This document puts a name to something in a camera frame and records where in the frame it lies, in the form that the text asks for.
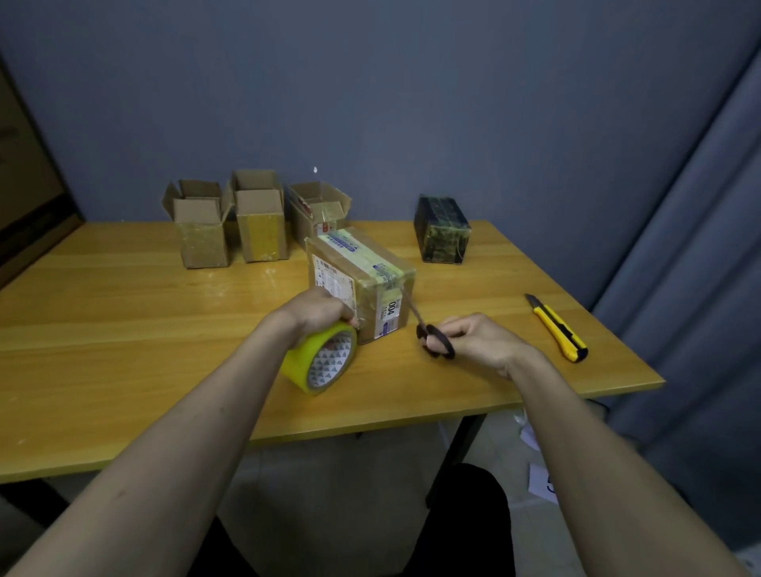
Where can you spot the person's right hand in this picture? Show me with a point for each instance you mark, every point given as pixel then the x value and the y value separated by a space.
pixel 484 345

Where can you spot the person's left hand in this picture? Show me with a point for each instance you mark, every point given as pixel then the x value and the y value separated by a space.
pixel 315 312

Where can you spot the yellow tape roll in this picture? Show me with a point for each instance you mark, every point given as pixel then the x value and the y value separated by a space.
pixel 303 359

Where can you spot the brown box with white label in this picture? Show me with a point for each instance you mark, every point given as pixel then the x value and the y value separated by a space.
pixel 368 279

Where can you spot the small carton yellow tape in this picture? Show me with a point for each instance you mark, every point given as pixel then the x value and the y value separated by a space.
pixel 261 229

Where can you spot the small carton red label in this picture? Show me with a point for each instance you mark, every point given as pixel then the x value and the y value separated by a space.
pixel 315 211

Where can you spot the black cardboard box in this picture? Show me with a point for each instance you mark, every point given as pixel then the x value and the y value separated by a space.
pixel 443 229

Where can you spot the person's left forearm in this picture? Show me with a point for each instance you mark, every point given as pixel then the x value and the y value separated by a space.
pixel 160 463

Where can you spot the person's right forearm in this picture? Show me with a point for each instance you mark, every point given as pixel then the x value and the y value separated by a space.
pixel 612 475

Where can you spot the person's black trousers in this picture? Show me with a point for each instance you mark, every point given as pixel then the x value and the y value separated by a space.
pixel 469 523

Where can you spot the yellow utility knife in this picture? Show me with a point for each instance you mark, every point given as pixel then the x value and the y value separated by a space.
pixel 562 336

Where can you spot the black table leg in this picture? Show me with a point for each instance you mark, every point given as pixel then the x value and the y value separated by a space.
pixel 458 452

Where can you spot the white paper floor label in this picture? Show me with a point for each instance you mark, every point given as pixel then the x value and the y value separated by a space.
pixel 542 484

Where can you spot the grey pleated curtain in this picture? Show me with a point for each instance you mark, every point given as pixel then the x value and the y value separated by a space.
pixel 695 309

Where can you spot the large flat brown carton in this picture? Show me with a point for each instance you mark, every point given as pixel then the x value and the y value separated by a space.
pixel 24 190

